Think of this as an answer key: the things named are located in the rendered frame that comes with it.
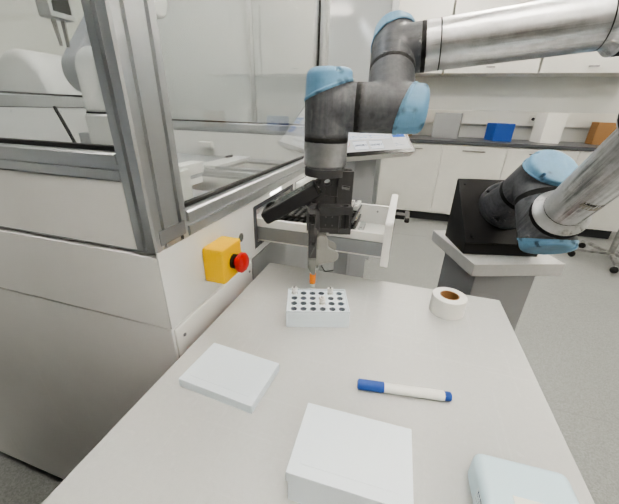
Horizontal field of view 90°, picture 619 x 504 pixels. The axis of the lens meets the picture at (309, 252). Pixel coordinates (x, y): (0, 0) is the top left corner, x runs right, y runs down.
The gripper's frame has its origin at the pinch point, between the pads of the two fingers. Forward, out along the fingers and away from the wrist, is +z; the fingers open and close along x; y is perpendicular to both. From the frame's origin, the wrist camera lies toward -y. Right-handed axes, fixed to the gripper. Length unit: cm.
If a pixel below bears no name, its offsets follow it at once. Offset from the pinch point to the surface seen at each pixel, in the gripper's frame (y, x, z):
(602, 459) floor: 111, 14, 86
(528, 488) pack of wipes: 21.9, -38.0, 5.4
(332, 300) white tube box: 4.8, -2.8, 6.3
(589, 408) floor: 125, 36, 86
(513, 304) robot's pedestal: 67, 27, 27
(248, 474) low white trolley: -7.5, -34.2, 9.8
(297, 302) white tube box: -2.4, -3.6, 6.3
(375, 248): 15.6, 10.0, 0.0
